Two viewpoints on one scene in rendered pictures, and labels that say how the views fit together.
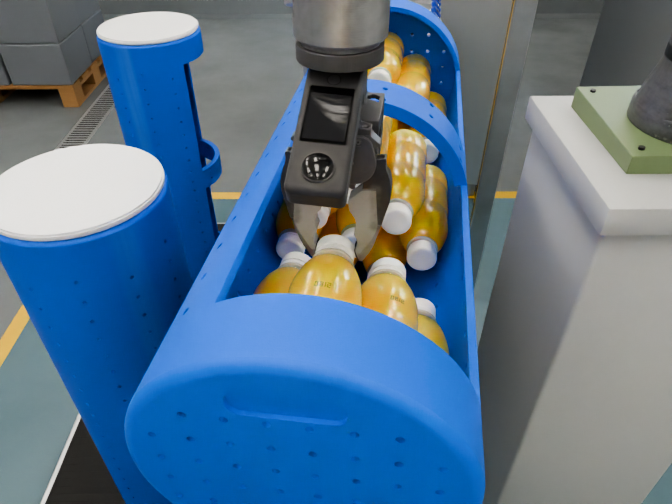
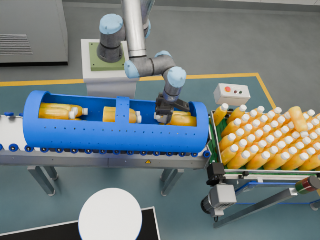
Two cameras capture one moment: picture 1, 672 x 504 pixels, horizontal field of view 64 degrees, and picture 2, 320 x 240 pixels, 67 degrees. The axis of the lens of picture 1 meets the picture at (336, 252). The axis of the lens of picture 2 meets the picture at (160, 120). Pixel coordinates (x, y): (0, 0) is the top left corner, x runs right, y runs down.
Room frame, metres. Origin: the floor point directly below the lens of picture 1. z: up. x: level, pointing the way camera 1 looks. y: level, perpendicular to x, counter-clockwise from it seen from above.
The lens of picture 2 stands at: (0.76, 0.62, 2.20)
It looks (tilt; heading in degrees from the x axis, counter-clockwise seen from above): 56 degrees down; 243
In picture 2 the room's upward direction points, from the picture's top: 18 degrees clockwise
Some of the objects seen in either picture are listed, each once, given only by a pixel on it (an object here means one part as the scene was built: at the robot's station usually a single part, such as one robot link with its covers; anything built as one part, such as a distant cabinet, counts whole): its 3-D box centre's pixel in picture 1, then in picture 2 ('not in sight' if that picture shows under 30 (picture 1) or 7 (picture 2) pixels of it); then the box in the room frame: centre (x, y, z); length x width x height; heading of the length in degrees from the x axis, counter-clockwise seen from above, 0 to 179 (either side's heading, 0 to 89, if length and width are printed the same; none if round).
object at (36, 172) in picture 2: not in sight; (43, 181); (1.19, -0.05, 0.31); 0.06 x 0.06 x 0.63; 81
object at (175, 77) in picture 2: not in sight; (175, 80); (0.44, -0.01, 1.46); 0.09 x 0.08 x 0.11; 100
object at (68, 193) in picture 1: (76, 186); (111, 218); (0.74, 0.42, 1.03); 0.28 x 0.28 x 0.01
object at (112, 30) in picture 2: not in sight; (112, 29); (0.65, -0.47, 1.35); 0.13 x 0.12 x 0.14; 10
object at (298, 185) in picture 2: not in sight; (304, 186); (-0.18, 0.46, 1.18); 0.06 x 0.06 x 0.05
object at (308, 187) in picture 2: not in sight; (310, 183); (-0.18, 0.46, 1.23); 0.06 x 0.06 x 0.04
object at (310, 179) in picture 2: not in sight; (303, 186); (-0.18, 0.46, 1.18); 0.06 x 0.06 x 0.16
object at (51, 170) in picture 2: not in sight; (46, 163); (1.17, -0.19, 0.31); 0.06 x 0.06 x 0.63; 81
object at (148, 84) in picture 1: (177, 165); not in sight; (1.58, 0.53, 0.59); 0.28 x 0.28 x 0.88
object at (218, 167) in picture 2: not in sight; (215, 170); (0.13, 0.25, 0.95); 0.10 x 0.07 x 0.10; 81
